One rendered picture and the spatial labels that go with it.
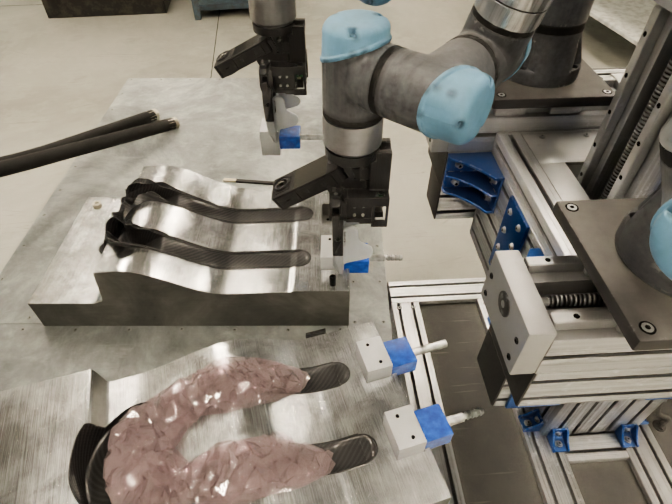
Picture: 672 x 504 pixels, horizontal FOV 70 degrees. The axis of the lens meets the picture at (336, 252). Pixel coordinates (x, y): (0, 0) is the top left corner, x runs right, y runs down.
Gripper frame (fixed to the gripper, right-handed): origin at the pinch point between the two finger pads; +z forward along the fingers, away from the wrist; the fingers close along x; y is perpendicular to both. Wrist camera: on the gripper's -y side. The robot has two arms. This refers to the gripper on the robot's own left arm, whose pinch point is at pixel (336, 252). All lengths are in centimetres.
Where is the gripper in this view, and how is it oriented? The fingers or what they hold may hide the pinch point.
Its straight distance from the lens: 75.5
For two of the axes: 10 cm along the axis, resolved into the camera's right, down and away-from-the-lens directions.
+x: 0.0, -7.2, 7.0
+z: 0.0, 7.0, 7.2
